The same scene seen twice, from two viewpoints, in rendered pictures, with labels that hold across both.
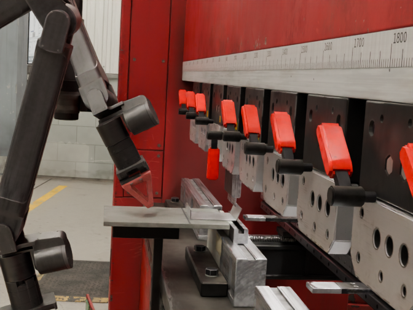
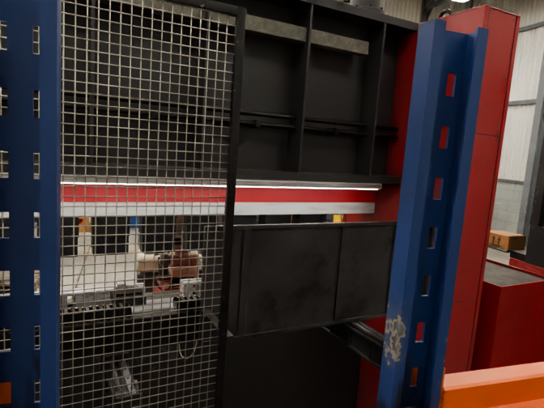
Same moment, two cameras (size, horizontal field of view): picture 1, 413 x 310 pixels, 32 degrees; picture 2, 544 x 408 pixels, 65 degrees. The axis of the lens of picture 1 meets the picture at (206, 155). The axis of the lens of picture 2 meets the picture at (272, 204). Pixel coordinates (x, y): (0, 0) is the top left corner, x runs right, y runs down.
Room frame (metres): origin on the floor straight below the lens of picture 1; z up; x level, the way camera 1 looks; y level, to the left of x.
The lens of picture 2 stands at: (1.03, -2.06, 1.63)
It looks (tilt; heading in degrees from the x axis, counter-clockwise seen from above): 8 degrees down; 70
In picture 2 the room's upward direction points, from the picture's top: 4 degrees clockwise
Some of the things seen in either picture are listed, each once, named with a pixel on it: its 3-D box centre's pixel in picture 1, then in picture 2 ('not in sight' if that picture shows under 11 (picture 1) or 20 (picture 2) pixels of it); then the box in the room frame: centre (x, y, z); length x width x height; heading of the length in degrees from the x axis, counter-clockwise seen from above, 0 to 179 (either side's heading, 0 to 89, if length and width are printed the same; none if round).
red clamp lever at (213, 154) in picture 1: (216, 155); not in sight; (1.41, -0.02, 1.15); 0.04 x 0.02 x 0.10; 98
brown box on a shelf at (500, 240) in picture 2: not in sight; (507, 240); (3.85, 0.34, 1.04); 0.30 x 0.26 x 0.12; 179
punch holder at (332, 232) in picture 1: (353, 170); (57, 235); (0.80, -0.17, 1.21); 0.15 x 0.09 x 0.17; 8
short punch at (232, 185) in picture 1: (232, 181); not in sight; (1.57, -0.06, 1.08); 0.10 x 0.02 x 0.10; 8
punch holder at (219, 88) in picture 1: (233, 122); (238, 230); (1.59, -0.06, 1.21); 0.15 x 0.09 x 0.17; 8
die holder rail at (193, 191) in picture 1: (198, 205); not in sight; (2.11, 0.01, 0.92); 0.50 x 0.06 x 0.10; 8
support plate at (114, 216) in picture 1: (164, 216); not in sight; (1.55, 0.09, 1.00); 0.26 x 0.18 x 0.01; 98
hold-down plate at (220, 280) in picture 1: (204, 269); not in sight; (1.52, -0.01, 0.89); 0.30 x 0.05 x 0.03; 8
